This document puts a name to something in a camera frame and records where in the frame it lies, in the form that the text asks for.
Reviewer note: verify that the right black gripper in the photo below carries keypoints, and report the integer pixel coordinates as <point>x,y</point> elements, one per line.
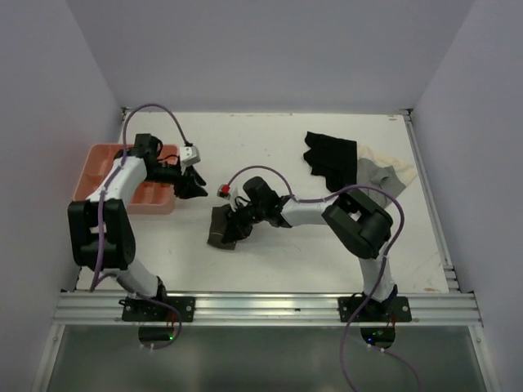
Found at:
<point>235,229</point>

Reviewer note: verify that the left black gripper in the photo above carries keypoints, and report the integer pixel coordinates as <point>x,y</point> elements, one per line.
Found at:
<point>189,184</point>

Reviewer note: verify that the olive underwear beige waistband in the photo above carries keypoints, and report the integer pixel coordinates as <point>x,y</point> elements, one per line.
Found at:
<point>218,228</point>

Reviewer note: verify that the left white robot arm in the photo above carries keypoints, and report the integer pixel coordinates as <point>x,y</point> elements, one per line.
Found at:
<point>101,233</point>

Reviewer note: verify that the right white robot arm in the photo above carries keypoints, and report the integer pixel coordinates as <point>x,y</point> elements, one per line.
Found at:
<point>360,224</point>

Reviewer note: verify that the black underwear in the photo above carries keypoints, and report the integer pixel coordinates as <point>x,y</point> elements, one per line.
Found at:
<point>335,159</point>

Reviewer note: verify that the grey underwear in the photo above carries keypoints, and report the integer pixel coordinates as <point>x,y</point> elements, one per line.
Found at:
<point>385,178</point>

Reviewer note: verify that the cream underwear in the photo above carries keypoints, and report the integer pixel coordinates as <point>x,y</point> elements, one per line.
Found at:
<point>405,172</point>

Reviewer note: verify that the pink compartment tray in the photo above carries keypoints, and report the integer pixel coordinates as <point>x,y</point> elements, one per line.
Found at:
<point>148,199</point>

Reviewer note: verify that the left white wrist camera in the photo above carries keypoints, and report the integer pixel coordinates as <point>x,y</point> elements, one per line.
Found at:
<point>189,155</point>

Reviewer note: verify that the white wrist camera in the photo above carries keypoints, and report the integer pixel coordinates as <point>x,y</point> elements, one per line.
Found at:
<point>230,194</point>
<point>189,155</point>

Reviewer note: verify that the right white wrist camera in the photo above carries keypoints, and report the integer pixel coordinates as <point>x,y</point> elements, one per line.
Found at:
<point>230,194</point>

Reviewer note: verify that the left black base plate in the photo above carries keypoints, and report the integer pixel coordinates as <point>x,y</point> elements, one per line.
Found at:
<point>177,308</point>

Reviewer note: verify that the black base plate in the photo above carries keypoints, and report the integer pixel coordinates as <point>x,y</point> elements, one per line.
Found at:
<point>394,309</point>
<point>177,308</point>

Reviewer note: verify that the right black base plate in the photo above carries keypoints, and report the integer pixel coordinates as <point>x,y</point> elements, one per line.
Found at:
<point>394,309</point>

